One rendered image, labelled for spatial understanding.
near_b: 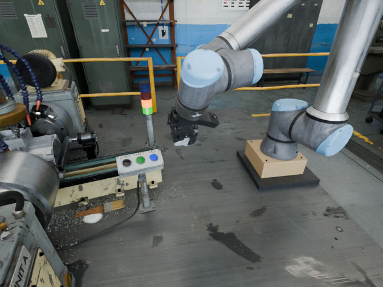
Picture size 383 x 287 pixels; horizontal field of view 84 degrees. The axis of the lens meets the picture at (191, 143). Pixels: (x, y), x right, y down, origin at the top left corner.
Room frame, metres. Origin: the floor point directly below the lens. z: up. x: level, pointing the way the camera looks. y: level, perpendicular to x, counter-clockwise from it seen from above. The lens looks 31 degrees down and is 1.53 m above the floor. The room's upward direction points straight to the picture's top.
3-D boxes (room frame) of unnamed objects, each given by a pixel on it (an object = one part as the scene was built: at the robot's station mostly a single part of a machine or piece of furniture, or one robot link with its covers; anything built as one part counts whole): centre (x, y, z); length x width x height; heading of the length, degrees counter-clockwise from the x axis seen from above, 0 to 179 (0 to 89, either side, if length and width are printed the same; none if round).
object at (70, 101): (1.28, 0.87, 0.99); 0.35 x 0.31 x 0.37; 20
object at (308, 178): (0.95, -0.46, 0.82); 0.32 x 0.32 x 0.03; 9
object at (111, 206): (0.65, 0.40, 0.80); 0.21 x 0.05 x 0.01; 111
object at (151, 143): (1.19, 0.26, 1.01); 0.08 x 0.08 x 0.42; 20
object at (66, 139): (0.79, 0.56, 1.01); 0.26 x 0.04 x 0.03; 21
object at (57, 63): (1.33, 0.86, 1.16); 0.33 x 0.26 x 0.42; 20
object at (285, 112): (0.95, -0.47, 1.11); 0.17 x 0.15 x 0.18; 28
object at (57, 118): (0.99, 0.76, 1.04); 0.41 x 0.25 x 0.25; 20
